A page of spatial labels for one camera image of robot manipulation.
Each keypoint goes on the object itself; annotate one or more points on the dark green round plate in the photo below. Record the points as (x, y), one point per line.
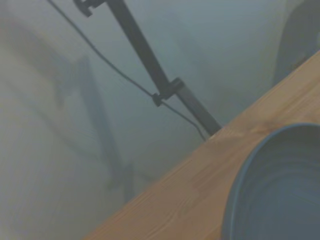
(275, 187)

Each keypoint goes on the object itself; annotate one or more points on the black jointed camera stand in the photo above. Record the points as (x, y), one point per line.
(140, 42)

